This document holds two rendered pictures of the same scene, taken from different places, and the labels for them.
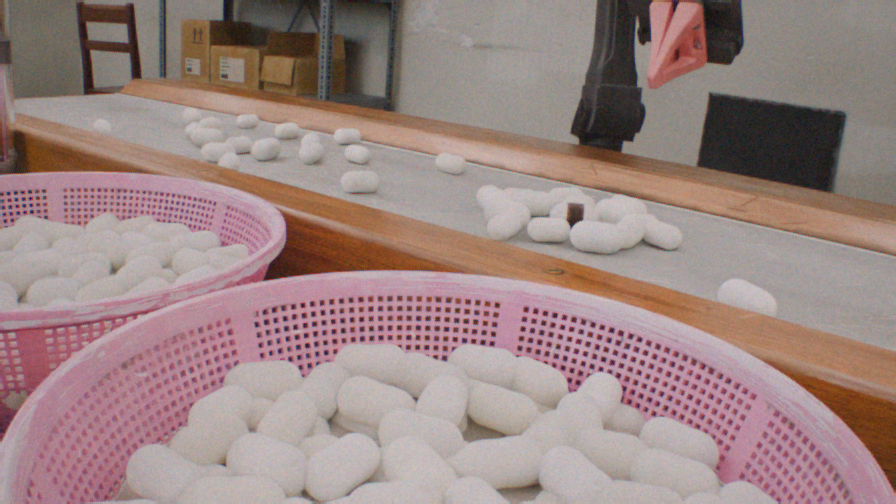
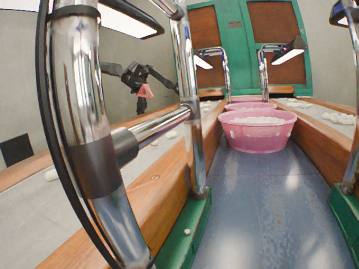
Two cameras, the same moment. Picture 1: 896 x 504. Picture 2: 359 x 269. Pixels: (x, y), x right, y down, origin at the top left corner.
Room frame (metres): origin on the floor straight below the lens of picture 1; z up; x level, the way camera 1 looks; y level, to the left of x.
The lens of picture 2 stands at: (0.73, 0.63, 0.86)
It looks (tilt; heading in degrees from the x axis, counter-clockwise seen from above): 15 degrees down; 257
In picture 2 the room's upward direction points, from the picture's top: 7 degrees counter-clockwise
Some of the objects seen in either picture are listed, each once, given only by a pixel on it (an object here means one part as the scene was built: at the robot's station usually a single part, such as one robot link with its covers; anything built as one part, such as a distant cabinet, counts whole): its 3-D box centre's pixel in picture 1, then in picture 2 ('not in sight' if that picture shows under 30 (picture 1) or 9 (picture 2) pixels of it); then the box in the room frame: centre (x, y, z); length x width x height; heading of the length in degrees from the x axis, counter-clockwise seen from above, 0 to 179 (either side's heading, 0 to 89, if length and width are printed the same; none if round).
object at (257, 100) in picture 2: not in sight; (246, 105); (-0.05, -0.37, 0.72); 0.27 x 0.27 x 0.10
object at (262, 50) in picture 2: not in sight; (275, 79); (-0.11, -0.11, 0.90); 0.20 x 0.19 x 0.45; 55
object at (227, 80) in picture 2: not in sight; (215, 82); (0.22, -0.34, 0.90); 0.20 x 0.19 x 0.45; 55
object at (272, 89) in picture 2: not in sight; (279, 89); (-0.48, -0.39, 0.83); 0.30 x 0.06 x 0.07; 145
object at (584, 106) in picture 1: (607, 121); not in sight; (1.04, -0.21, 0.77); 0.09 x 0.06 x 0.06; 98
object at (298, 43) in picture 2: not in sight; (283, 52); (-0.18, -0.07, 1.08); 0.62 x 0.08 x 0.07; 55
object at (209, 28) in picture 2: not in sight; (240, 46); (-0.40, -0.82, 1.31); 1.36 x 0.55 x 0.95; 145
